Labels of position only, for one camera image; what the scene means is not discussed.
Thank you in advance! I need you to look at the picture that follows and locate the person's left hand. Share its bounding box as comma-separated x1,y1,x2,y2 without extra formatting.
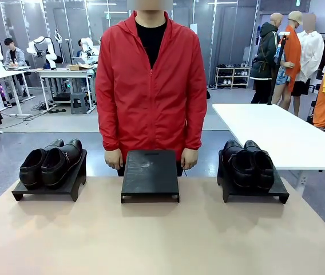
181,148,200,170

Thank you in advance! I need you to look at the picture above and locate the person's right hand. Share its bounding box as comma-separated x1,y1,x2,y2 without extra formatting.
104,148,125,170

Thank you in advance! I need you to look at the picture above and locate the black leather plain shoe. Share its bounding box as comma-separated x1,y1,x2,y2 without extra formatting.
19,139,65,190

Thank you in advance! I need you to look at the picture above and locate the person's left forearm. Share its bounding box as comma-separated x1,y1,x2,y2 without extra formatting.
183,94,208,151

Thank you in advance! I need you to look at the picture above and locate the person's right forearm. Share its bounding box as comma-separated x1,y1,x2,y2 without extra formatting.
97,94,124,152

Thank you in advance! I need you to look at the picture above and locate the black shoe stand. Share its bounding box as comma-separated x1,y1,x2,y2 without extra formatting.
121,150,180,204
216,150,290,205
11,148,88,203

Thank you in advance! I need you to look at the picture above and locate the person in red jacket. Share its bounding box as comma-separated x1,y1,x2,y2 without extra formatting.
95,0,208,177

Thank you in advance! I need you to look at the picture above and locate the seated person in grey jacket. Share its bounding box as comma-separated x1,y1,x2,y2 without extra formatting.
3,37,27,70

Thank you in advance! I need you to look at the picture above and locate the grey plastic stool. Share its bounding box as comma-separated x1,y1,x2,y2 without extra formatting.
70,92,90,115

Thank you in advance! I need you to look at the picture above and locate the large white table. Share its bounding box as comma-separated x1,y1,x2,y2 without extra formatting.
212,103,325,198

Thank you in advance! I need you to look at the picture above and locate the wooden shoe rack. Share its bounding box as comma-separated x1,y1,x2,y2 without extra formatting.
215,63,251,89

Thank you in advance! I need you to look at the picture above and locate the flat cardboard box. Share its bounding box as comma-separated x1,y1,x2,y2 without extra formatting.
68,64,93,72

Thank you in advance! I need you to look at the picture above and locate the white workbench with robots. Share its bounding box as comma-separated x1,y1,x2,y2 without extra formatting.
35,66,98,112

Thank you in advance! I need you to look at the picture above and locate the mannequin in dark green jacket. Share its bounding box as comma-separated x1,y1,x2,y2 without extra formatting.
249,13,283,104

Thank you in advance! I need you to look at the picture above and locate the white desk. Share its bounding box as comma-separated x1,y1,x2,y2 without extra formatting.
0,65,36,117

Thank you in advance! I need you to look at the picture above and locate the mannequin in orange top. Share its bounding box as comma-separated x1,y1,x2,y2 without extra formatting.
271,10,303,111

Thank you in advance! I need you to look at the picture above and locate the mannequin in white shirt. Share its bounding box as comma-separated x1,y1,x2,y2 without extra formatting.
291,13,325,117

